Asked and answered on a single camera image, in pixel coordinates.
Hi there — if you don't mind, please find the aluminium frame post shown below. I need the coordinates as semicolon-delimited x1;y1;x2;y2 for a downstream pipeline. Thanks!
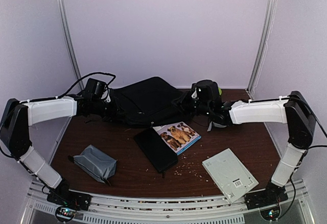
57;0;81;80
247;0;277;97

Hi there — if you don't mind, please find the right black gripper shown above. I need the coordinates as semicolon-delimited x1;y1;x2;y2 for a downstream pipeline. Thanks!
171;91;212;120

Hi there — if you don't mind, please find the black zip pouch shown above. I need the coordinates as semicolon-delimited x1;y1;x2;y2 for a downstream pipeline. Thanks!
133;128;178;179

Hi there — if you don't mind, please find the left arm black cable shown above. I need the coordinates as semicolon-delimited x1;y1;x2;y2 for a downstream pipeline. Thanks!
60;71;117;99

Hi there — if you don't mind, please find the right aluminium frame post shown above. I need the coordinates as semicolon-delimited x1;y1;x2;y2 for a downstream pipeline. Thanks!
247;0;277;97

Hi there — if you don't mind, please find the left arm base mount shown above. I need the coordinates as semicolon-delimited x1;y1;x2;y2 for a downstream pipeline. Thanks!
45;179;92;223

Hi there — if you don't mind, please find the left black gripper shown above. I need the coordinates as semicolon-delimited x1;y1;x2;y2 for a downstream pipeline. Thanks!
92;97;126;122

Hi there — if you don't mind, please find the left aluminium frame post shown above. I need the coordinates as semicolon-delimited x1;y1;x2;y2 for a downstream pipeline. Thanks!
57;0;81;80

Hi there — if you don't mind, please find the dog picture book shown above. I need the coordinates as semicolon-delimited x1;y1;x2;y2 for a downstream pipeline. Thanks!
153;121;201;155

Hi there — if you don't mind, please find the front aluminium rail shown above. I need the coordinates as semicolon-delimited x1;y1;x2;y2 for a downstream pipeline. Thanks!
20;179;315;224

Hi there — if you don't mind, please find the grey notebook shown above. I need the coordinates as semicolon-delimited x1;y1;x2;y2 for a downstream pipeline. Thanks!
202;148;259;204

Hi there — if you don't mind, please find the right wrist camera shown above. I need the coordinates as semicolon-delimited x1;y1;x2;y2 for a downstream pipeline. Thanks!
191;80;221;103

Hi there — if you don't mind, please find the blue glasses case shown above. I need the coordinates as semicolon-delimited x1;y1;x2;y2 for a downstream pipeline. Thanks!
207;121;226;132

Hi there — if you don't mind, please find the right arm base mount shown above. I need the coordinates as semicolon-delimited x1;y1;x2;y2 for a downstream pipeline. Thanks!
244;181;288;221

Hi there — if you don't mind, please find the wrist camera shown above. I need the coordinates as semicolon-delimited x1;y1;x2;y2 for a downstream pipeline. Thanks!
191;80;221;103
83;78;106;98

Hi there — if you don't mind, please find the grey pencil pouch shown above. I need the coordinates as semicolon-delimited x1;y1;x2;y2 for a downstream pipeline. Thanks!
67;145;117;186

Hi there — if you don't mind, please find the black student backpack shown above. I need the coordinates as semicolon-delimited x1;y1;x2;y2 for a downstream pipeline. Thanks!
108;77;192;128

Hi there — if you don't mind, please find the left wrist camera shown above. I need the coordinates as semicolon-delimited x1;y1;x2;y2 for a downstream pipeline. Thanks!
83;78;106;98

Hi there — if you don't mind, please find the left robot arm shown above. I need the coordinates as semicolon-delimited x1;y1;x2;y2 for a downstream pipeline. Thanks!
1;94;114;206

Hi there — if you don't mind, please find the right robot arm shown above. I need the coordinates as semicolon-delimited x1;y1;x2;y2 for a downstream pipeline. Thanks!
173;91;317;205

